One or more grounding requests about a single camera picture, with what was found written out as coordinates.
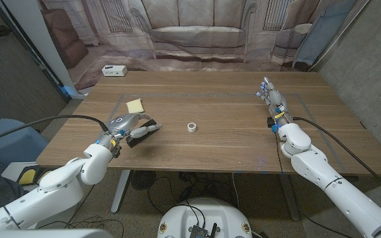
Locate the black stapler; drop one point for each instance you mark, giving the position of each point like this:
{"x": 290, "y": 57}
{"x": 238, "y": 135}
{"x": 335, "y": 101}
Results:
{"x": 136, "y": 142}

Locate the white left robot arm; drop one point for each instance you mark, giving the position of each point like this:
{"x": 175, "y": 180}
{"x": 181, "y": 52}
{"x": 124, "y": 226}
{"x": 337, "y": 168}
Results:
{"x": 55, "y": 188}

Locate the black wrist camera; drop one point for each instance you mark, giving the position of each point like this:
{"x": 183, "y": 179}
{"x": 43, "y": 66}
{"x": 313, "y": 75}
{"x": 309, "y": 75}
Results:
{"x": 117, "y": 152}
{"x": 270, "y": 122}

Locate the printed sofa room backdrop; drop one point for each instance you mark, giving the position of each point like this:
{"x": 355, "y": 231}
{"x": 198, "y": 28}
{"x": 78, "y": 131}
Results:
{"x": 194, "y": 33}

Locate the grey table leg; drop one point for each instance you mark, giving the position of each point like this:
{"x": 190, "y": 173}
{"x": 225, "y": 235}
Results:
{"x": 289, "y": 198}

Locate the white wall post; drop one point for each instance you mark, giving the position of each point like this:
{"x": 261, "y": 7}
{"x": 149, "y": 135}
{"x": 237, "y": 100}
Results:
{"x": 38, "y": 43}

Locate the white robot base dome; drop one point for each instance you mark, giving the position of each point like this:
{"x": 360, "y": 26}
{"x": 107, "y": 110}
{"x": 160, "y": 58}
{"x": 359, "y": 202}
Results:
{"x": 210, "y": 211}

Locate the white power strip box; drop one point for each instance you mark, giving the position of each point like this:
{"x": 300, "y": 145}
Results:
{"x": 114, "y": 70}

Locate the white floor plate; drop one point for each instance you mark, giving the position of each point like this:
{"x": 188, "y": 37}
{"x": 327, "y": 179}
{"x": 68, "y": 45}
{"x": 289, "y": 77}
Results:
{"x": 12, "y": 168}

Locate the white table leg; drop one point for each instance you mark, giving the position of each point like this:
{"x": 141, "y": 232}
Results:
{"x": 121, "y": 191}

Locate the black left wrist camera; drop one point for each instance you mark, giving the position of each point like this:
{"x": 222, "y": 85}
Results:
{"x": 117, "y": 152}

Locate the round black floor fan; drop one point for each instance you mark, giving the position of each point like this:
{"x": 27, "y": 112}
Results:
{"x": 143, "y": 180}

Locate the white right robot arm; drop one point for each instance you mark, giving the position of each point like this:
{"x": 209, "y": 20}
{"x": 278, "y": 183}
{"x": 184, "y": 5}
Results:
{"x": 319, "y": 168}

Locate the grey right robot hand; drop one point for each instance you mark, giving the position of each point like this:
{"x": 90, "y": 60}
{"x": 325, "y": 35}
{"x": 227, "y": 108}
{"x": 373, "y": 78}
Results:
{"x": 276, "y": 99}

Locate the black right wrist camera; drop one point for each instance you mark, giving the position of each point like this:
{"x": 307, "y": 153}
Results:
{"x": 270, "y": 122}

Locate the white robot torso edge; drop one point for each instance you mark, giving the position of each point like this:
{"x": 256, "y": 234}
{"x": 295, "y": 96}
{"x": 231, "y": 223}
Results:
{"x": 45, "y": 234}

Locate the white tape roll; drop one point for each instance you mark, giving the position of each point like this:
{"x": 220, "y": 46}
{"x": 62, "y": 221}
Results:
{"x": 192, "y": 130}

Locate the blue padded chair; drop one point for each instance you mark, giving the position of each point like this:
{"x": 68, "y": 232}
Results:
{"x": 12, "y": 148}

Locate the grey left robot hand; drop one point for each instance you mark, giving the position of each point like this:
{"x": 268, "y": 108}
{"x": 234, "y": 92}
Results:
{"x": 124, "y": 121}

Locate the yellow sticky note pad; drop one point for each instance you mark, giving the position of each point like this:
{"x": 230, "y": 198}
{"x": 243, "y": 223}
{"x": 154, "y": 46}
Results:
{"x": 135, "y": 106}

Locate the yellow foot pedal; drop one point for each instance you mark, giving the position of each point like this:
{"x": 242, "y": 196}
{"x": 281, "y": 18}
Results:
{"x": 27, "y": 176}
{"x": 46, "y": 173}

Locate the black electronics module with antenna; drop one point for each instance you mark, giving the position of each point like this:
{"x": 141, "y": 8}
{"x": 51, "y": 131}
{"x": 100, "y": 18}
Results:
{"x": 198, "y": 232}

